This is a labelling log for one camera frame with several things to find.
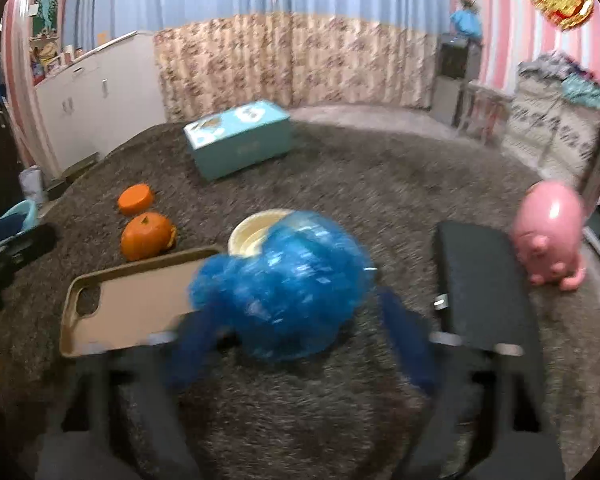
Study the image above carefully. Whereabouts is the white cabinet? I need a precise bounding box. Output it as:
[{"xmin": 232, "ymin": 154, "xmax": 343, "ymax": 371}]
[{"xmin": 32, "ymin": 30, "xmax": 169, "ymax": 172}]

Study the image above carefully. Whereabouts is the wall poster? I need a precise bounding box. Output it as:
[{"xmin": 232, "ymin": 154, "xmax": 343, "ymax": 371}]
[{"xmin": 34, "ymin": 0, "xmax": 62, "ymax": 37}]

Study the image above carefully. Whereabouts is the blue toy figure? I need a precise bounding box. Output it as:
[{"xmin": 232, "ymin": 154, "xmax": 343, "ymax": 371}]
[{"xmin": 450, "ymin": 0, "xmax": 484, "ymax": 41}]

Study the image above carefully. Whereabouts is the blue and floral curtain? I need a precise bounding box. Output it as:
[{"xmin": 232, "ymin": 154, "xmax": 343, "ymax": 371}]
[{"xmin": 61, "ymin": 0, "xmax": 452, "ymax": 124}]

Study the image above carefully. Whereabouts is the white cylindrical container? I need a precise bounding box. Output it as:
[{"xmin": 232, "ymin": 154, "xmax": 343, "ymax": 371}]
[{"xmin": 20, "ymin": 165, "xmax": 46, "ymax": 206}]

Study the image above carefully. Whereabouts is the whole orange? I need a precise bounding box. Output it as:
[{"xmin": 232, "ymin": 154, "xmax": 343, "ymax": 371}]
[{"xmin": 120, "ymin": 212, "xmax": 178, "ymax": 262}]

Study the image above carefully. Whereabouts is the cloth covered cabinet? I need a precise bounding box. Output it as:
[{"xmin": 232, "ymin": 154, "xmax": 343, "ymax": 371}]
[{"xmin": 500, "ymin": 67, "xmax": 600, "ymax": 182}]

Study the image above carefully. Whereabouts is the beige phone case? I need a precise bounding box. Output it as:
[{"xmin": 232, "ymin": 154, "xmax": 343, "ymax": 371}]
[{"xmin": 60, "ymin": 246, "xmax": 227, "ymax": 359}]

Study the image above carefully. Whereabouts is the teal cardboard box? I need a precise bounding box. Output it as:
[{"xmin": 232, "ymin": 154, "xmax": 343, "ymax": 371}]
[{"xmin": 183, "ymin": 100, "xmax": 295, "ymax": 183}]

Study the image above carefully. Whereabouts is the blue plastic bag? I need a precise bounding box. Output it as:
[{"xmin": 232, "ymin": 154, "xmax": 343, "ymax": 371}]
[{"xmin": 189, "ymin": 210, "xmax": 377, "ymax": 364}]

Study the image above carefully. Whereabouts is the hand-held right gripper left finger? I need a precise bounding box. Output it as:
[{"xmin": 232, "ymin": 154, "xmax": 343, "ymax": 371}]
[{"xmin": 35, "ymin": 307, "xmax": 243, "ymax": 480}]

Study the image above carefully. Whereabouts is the grey standing appliance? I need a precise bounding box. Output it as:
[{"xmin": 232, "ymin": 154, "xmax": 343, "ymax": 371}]
[{"xmin": 432, "ymin": 32, "xmax": 482, "ymax": 127}]

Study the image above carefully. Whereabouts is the orange peel cup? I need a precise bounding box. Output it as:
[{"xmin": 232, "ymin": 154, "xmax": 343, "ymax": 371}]
[{"xmin": 227, "ymin": 208, "xmax": 301, "ymax": 259}]

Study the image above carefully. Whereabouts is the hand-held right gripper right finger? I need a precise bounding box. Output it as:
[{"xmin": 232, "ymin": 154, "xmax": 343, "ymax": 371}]
[{"xmin": 377, "ymin": 286, "xmax": 567, "ymax": 480}]

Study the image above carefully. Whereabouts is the orange peel cap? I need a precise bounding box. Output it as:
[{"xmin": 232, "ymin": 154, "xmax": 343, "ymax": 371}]
[{"xmin": 118, "ymin": 184, "xmax": 155, "ymax": 216}]

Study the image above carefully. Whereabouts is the pink pig mug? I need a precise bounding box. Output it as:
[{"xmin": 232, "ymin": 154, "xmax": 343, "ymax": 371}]
[{"xmin": 510, "ymin": 181, "xmax": 589, "ymax": 292}]

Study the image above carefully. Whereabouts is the small stool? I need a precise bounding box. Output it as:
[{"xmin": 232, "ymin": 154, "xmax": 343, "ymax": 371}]
[{"xmin": 457, "ymin": 82, "xmax": 512, "ymax": 147}]

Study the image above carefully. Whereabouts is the pile of folded clothes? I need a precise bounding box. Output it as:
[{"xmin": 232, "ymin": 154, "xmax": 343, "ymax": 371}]
[{"xmin": 517, "ymin": 51, "xmax": 600, "ymax": 111}]

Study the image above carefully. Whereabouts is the teal plastic basin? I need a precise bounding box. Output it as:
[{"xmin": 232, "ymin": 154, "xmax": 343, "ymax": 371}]
[{"xmin": 0, "ymin": 199, "xmax": 39, "ymax": 254}]

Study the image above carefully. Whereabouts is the clutter on white cabinet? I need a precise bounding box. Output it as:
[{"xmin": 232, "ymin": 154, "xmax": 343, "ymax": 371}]
[{"xmin": 29, "ymin": 40, "xmax": 83, "ymax": 87}]

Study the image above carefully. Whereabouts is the black rectangular case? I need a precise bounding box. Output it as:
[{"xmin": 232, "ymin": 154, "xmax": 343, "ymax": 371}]
[{"xmin": 432, "ymin": 220, "xmax": 544, "ymax": 357}]

